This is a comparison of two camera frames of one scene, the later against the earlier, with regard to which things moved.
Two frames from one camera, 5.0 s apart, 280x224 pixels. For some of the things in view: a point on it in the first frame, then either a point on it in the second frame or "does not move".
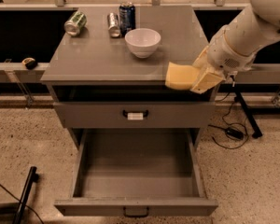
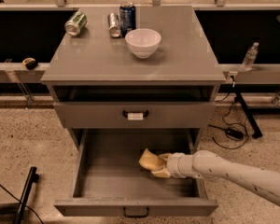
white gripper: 224,55 → 174,165
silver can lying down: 114,24 does not move
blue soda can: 127,17 does not move
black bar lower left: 32,178 does not move
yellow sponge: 180,77 → 152,161
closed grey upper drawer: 136,115 does not move
